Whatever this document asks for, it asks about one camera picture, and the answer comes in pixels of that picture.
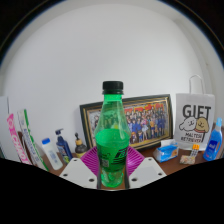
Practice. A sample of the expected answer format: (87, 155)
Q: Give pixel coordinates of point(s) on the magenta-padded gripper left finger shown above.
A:
(78, 172)

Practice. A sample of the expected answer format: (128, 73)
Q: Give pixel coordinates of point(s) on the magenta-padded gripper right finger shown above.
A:
(146, 172)

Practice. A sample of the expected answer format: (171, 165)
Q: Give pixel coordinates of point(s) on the green plastic drink bottle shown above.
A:
(112, 143)

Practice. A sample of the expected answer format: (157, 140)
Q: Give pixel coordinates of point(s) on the amber pump bottle yellow label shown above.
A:
(80, 148)

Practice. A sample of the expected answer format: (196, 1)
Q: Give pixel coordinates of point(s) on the blue tissue pack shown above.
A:
(166, 152)

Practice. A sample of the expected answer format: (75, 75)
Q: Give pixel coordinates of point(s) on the dark blue pump bottle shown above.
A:
(64, 148)

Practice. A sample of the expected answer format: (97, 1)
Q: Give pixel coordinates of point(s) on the white bottle blue cap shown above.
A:
(52, 155)

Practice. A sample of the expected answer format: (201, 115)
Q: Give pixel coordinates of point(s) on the small beige snack packet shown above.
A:
(187, 159)

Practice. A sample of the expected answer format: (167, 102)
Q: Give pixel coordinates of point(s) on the framed group photo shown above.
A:
(146, 121)

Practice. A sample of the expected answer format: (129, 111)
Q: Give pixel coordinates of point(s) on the small orange topped item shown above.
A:
(195, 149)

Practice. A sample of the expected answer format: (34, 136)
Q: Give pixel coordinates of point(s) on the blue white shuttlecock tube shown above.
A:
(30, 140)

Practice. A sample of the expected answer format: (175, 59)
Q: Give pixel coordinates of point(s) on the pink white shuttlecock tube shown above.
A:
(16, 140)

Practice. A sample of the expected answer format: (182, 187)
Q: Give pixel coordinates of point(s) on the blue detergent bottle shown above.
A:
(212, 145)

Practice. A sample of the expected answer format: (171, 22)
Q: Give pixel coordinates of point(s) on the white paper gift bag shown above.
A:
(195, 120)

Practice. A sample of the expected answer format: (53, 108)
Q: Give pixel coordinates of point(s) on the white door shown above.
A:
(3, 126)

